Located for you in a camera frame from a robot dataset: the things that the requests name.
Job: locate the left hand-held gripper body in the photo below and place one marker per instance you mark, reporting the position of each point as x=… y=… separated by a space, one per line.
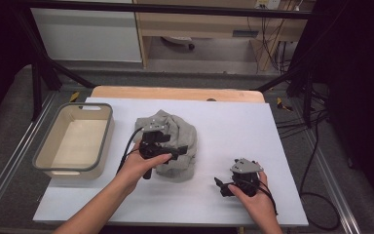
x=154 y=146

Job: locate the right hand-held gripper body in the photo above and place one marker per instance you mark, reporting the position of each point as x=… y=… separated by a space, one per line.
x=246 y=167

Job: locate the grey cloth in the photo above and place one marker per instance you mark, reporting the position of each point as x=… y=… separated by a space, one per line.
x=183 y=136

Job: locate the beige basket with grey rim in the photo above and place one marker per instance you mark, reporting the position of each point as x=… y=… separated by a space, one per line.
x=74 y=143

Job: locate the person's left hand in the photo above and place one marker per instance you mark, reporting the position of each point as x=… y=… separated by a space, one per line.
x=136 y=169

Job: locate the person's right hand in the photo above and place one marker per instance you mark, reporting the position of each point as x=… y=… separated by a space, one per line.
x=253 y=203

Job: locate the white table mat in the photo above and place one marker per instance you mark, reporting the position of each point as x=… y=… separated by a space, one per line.
x=233 y=130

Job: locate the yellow and black floor tape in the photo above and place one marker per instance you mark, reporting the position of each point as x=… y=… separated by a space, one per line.
x=284 y=105

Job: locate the office chair base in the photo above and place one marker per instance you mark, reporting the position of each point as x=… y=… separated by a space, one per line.
x=179 y=41

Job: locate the black metal stand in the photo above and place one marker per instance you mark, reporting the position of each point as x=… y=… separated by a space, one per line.
x=40 y=74
x=300 y=81

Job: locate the light wooden desk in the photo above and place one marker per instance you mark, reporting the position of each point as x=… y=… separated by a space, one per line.
x=207 y=27

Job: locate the white cabinet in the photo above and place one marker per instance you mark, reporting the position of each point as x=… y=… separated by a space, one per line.
x=84 y=35

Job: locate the white power strip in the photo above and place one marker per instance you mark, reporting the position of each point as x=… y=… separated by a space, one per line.
x=268 y=4

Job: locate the aluminium rail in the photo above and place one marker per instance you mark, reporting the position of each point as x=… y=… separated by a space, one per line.
x=13 y=159
x=334 y=182

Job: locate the black horizontal frame bar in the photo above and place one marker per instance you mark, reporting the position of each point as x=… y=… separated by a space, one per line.
x=162 y=8

